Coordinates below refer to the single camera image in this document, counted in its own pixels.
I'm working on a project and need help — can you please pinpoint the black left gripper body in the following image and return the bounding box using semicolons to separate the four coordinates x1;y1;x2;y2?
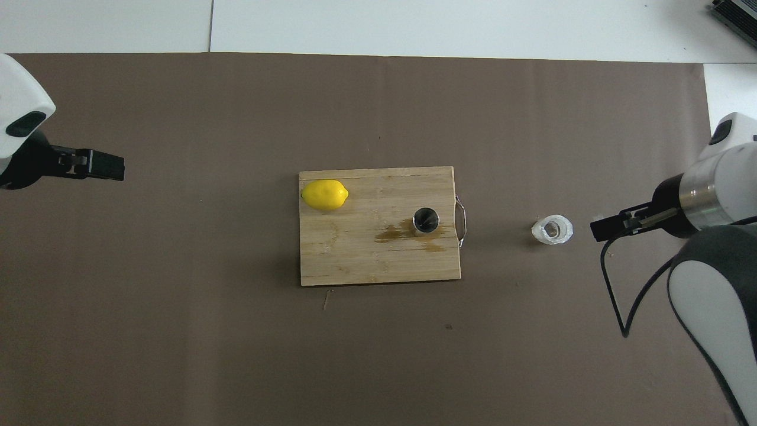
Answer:
0;129;60;191

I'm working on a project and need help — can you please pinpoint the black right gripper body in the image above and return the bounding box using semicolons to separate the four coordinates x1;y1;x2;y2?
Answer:
651;173;696;240

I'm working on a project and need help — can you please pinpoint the clear textured glass cup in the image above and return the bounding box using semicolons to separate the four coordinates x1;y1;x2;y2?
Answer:
530;214;575;246

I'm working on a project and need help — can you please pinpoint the steel double jigger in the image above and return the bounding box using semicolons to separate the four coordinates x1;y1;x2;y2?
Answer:
412;206;441;238

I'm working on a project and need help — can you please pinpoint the grey ribbed metal device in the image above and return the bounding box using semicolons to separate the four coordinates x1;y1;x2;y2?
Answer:
710;0;757;49

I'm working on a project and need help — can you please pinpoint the brown paper table mat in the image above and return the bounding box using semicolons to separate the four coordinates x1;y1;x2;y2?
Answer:
0;52;743;426

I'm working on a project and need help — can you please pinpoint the yellow lemon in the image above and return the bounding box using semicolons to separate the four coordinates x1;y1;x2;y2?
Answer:
301;179;350;211

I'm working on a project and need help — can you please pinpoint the wooden cutting board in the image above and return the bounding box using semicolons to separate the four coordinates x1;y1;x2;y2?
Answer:
299;166;468;287

